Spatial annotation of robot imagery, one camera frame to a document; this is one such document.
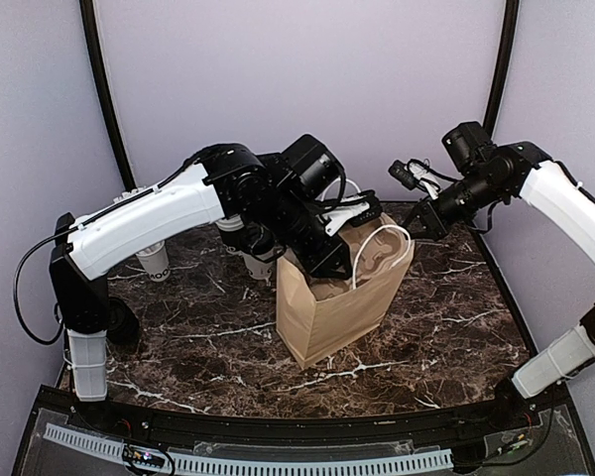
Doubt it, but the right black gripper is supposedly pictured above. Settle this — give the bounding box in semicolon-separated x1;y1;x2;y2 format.
398;169;507;240

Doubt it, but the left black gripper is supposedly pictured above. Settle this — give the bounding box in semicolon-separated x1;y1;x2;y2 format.
263;187;355;281

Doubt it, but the white paper coffee cup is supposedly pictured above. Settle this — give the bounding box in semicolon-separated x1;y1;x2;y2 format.
243;251;276;284

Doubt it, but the brown pulp cup carrier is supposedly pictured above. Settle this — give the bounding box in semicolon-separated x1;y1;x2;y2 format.
308;225;411;300

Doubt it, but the stack of paper cups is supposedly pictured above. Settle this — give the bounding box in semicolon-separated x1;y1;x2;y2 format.
215;215;244;255

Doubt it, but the brown paper bag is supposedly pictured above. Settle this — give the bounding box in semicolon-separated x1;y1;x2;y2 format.
276;212;415;370

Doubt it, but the stack of black lids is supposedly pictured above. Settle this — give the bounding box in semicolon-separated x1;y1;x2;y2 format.
107;297;140;345

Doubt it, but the black coffee cup lid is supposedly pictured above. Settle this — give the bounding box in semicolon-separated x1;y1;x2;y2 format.
242;224;275;256

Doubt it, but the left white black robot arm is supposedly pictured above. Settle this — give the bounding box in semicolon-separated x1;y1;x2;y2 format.
49;134;352;432

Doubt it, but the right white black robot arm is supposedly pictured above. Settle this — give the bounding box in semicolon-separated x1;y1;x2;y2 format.
404;139;595;430

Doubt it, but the white cup holding straws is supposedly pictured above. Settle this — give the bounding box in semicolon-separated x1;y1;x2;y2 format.
135;241;171;282

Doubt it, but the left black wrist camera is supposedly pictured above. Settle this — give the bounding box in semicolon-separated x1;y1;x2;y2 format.
281;134;343;199

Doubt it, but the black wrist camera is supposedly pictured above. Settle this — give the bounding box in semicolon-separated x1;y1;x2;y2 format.
281;134;343;199
441;121;496;176

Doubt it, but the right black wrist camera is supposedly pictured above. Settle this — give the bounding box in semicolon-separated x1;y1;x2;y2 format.
441;121;496;176

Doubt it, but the black curved front rail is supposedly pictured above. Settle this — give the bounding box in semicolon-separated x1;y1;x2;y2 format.
34;386;564;447

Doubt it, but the right black frame post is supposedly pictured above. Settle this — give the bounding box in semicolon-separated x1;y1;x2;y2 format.
483;0;521;137

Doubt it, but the black frame post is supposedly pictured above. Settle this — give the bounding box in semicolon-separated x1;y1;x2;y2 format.
78;0;136;191
483;0;521;137

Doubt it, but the grey slotted cable duct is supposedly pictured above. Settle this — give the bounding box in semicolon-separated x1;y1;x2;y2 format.
43;423;453;475

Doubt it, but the left black frame post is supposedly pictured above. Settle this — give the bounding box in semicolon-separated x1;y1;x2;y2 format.
78;0;136;191

